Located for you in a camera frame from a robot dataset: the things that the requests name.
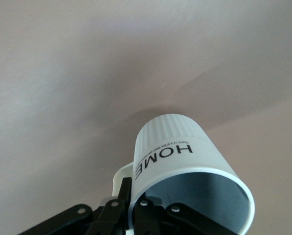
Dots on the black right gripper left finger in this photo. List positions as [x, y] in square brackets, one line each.
[119, 210]

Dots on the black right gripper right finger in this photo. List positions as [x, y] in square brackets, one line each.
[148, 215]

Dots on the white ribbed HOME mug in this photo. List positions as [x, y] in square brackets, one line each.
[185, 137]

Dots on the brown table cloth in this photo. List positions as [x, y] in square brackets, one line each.
[62, 73]

